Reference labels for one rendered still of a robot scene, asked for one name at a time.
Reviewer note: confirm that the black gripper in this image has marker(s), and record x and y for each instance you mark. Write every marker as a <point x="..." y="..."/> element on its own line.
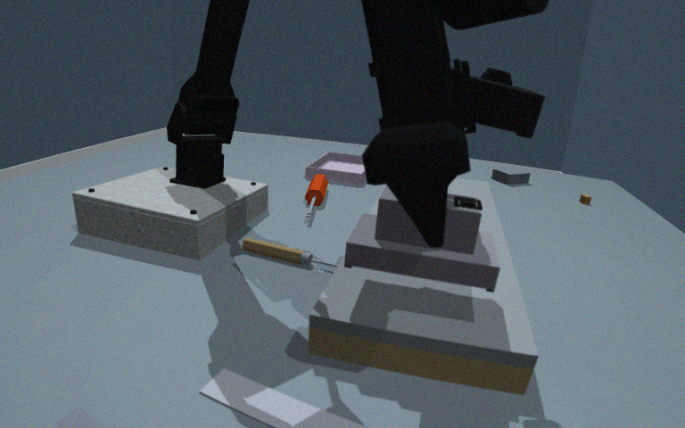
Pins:
<point x="420" y="150"/>

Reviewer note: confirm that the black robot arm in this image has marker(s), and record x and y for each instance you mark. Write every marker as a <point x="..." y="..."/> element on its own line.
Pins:
<point x="207" y="104"/>

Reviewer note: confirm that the grey rectangular panel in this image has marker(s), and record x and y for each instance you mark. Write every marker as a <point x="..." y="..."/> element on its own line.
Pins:
<point x="438" y="330"/>

